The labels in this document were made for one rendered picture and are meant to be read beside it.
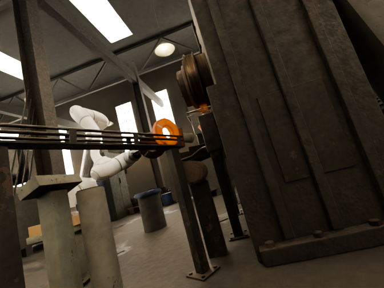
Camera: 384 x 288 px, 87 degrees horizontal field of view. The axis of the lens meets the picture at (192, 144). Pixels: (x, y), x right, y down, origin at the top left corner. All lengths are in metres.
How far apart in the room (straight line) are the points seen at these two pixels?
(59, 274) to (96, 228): 0.22
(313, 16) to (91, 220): 1.36
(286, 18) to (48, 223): 1.45
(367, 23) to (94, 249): 1.56
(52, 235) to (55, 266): 0.12
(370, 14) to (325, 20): 0.18
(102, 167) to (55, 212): 0.39
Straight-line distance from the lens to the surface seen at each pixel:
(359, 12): 1.36
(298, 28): 1.25
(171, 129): 1.09
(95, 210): 1.01
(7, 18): 10.81
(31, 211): 4.05
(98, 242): 1.02
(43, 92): 4.57
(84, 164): 1.87
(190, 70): 1.44
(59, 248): 1.10
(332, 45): 1.25
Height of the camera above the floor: 0.44
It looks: 9 degrees up
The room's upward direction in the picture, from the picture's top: 15 degrees counter-clockwise
